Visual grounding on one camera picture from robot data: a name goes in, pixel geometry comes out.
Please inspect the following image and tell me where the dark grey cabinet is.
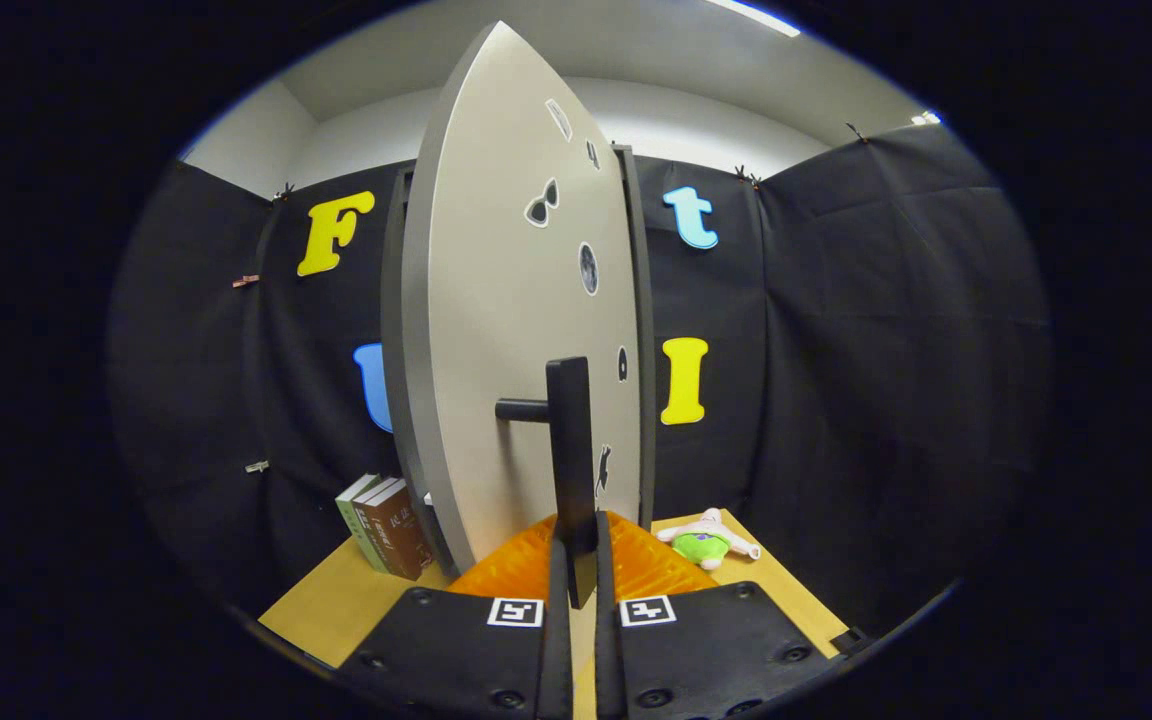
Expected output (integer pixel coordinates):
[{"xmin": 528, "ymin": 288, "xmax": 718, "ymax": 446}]
[{"xmin": 379, "ymin": 143, "xmax": 659, "ymax": 581}]

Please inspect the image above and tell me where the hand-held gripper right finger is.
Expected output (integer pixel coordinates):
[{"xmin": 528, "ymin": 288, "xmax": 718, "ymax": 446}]
[{"xmin": 593, "ymin": 510, "xmax": 837, "ymax": 720}]

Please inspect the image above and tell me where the beige cabinet door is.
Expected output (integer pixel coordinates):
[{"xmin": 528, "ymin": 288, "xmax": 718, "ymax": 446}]
[{"xmin": 401, "ymin": 20, "xmax": 643, "ymax": 579}]

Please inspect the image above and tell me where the black door handle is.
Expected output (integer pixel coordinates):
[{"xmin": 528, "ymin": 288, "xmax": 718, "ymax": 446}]
[{"xmin": 494, "ymin": 356, "xmax": 599, "ymax": 609}]

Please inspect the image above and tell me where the black backdrop cloth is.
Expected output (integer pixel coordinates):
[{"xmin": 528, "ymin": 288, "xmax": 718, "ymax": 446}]
[{"xmin": 106, "ymin": 122, "xmax": 1052, "ymax": 641}]

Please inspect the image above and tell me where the brown book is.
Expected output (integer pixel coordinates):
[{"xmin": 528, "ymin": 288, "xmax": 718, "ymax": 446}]
[
  {"xmin": 351, "ymin": 478, "xmax": 407, "ymax": 578},
  {"xmin": 366, "ymin": 482, "xmax": 434, "ymax": 581}
]

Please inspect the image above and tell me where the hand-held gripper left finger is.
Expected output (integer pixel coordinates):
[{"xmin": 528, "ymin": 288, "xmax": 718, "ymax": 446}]
[{"xmin": 336, "ymin": 512, "xmax": 574, "ymax": 720}]

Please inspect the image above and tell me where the green and white plush toy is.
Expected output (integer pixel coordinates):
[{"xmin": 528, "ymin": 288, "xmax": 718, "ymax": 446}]
[{"xmin": 656, "ymin": 507, "xmax": 763, "ymax": 571}]

